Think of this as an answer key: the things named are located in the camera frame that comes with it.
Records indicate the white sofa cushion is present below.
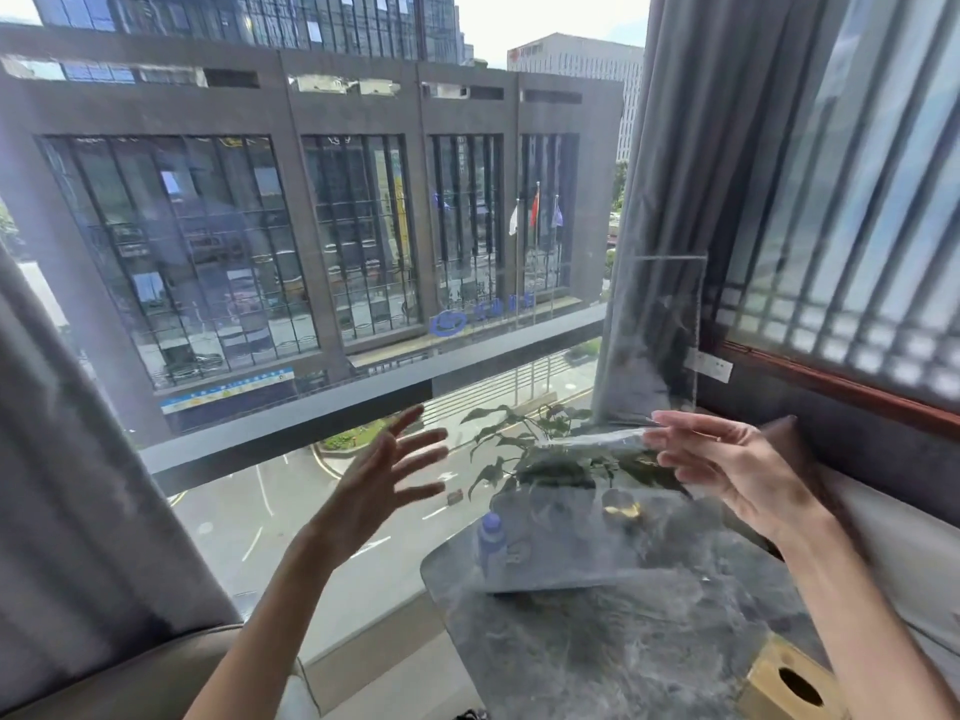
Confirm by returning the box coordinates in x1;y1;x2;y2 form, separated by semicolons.
816;463;960;672

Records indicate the small gold dish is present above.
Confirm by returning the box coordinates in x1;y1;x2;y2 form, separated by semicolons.
602;490;644;523

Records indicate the white building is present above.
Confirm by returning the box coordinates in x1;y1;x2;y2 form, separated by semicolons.
506;31;648;166

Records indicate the brown wooden rail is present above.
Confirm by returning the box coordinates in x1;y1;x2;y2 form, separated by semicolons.
722;339;960;445

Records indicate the blue building sign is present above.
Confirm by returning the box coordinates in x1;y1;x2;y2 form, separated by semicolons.
428;290;538;340

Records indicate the person's right hand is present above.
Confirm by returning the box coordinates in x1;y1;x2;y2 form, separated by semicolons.
642;409;835;550

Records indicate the water bottle with blue cap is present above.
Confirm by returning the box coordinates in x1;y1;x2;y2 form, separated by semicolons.
475;512;513;580

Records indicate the person's right forearm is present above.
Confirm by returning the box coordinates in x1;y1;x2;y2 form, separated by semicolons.
776;509;960;720

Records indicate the clear acrylic sign holder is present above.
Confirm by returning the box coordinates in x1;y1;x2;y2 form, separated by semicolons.
592;253;710;448

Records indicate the person's left forearm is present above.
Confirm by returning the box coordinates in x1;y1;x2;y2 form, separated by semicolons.
183;528;354;720

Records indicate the grey window railing bar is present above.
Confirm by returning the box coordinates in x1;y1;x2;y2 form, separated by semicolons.
138;303;610;497

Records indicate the grey office building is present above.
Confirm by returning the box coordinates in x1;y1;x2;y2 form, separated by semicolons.
0;22;627;447

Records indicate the grey curtain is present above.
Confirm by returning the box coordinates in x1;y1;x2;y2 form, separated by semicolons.
591;0;852;430
0;243;243;715

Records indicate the green potted plant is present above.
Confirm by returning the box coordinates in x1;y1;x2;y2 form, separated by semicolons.
459;400;693;563

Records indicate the wooden tissue box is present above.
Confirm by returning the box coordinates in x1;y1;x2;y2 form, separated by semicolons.
738;633;850;720

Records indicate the glass tower building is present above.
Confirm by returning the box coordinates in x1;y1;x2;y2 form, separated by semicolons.
30;0;475;67

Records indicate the person's left hand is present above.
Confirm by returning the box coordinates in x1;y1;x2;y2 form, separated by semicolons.
311;404;450;571

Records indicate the white label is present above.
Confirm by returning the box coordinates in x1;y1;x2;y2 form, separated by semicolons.
684;348;735;385

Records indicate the wooden lattice window screen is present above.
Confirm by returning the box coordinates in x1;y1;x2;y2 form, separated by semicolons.
712;0;960;413

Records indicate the brown armchair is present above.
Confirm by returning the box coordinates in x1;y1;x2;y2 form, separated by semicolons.
0;624;321;720

